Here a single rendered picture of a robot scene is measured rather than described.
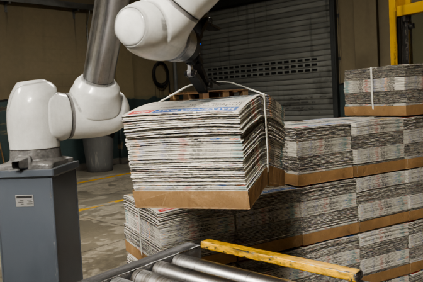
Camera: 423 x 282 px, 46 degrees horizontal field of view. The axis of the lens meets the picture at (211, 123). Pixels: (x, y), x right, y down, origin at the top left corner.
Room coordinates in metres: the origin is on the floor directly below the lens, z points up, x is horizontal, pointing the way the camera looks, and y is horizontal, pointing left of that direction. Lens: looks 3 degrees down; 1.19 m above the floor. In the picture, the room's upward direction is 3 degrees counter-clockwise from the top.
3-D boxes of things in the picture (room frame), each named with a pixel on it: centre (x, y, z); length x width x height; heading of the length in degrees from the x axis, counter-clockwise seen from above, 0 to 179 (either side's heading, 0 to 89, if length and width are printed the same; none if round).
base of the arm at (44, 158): (1.58, 0.57, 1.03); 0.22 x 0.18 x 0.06; 172
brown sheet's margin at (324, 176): (2.11, -0.35, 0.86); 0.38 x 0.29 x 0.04; 29
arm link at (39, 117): (1.61, 0.56, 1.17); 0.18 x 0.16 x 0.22; 125
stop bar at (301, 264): (1.15, -0.13, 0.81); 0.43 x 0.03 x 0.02; 48
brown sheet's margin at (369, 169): (2.25, -0.61, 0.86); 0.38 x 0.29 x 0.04; 29
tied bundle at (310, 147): (2.11, -0.35, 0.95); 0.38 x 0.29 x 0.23; 29
